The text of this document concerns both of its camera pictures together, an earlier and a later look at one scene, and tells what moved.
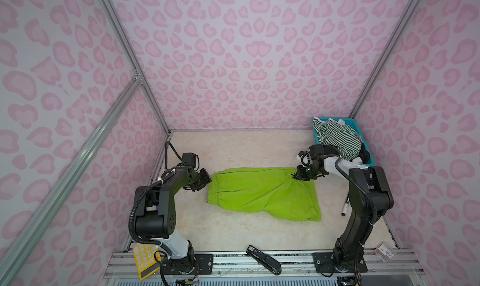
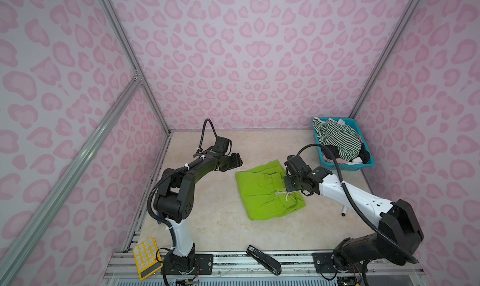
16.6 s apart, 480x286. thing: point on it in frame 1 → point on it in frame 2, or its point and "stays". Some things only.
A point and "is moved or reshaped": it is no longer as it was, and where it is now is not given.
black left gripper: [208, 180] → [238, 161]
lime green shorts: [272, 190] is moved or reshaped
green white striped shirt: [332, 132] stays
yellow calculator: [147, 260] stays
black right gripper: [298, 176] → [287, 188]
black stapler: [270, 263] stays
